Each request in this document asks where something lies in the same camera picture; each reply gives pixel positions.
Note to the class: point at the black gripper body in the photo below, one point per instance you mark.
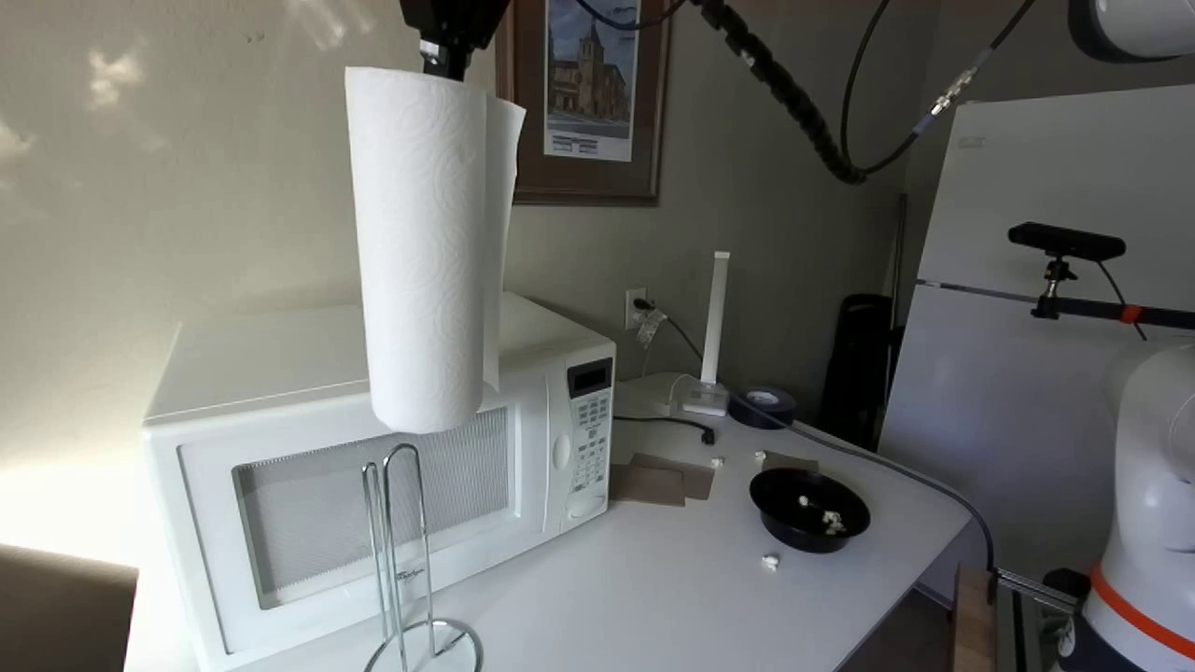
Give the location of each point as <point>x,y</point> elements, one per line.
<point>455,16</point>

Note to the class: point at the wooden plank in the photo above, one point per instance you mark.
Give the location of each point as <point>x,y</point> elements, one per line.
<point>971,629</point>

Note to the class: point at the white paper towel roll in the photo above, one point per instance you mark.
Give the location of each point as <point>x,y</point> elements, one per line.
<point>423,247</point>

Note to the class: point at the white wall outlet with plug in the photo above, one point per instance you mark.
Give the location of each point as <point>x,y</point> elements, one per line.
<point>645,312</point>

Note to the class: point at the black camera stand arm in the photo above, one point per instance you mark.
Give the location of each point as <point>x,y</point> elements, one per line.
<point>1095,307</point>

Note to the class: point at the brown framed building picture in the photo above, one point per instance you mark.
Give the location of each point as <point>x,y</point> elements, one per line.
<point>583,172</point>

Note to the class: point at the black bowl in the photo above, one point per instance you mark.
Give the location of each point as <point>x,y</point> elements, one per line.
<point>808,512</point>

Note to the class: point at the white post stand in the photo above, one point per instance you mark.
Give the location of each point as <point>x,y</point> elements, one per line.
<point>715,322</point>

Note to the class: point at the white board panel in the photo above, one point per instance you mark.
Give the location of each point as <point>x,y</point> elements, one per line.
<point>1022,411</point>

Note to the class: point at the black tower speaker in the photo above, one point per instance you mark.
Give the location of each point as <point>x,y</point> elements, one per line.
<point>857,376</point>

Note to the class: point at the black camera bar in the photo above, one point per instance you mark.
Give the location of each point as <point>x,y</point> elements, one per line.
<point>1070,240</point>

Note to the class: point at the white microwave oven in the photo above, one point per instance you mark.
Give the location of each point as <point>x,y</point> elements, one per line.
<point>273,376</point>

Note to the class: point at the brown cardboard piece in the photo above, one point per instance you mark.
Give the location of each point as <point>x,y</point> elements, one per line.
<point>659,481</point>

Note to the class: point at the small white scrap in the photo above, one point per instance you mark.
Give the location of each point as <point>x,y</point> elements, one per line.
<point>770,562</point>

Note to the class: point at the aluminium frame profile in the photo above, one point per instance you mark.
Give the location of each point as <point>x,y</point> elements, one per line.
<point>1032,618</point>

